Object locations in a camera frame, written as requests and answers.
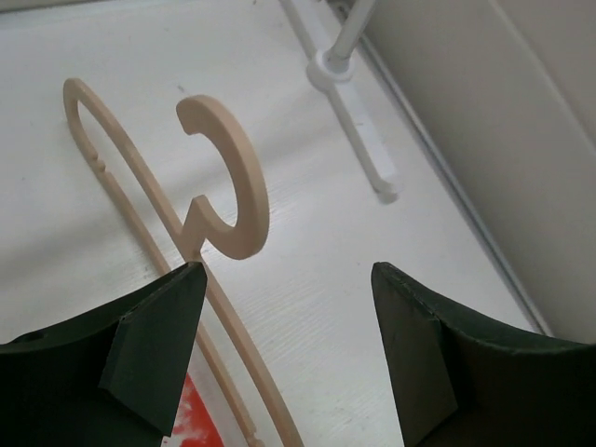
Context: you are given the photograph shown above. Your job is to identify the orange white tie-dye trousers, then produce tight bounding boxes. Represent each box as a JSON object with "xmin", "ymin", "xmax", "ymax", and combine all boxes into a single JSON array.
[{"xmin": 161, "ymin": 373, "xmax": 224, "ymax": 447}]

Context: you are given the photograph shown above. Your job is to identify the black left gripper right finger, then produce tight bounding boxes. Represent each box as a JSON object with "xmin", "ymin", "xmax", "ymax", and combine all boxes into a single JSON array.
[{"xmin": 371, "ymin": 263, "xmax": 595, "ymax": 446}]

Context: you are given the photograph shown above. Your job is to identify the white clothes rack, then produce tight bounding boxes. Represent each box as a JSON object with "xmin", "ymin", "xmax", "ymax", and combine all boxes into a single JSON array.
[{"xmin": 280, "ymin": 0, "xmax": 399, "ymax": 203}]

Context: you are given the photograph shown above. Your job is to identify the beige plastic hanger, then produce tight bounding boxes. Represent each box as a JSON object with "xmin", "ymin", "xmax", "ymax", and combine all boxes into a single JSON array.
[{"xmin": 61, "ymin": 77, "xmax": 306, "ymax": 447}]

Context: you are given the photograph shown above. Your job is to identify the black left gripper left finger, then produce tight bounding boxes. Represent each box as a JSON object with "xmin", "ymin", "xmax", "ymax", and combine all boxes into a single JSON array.
[{"xmin": 1, "ymin": 262, "xmax": 207, "ymax": 446}]

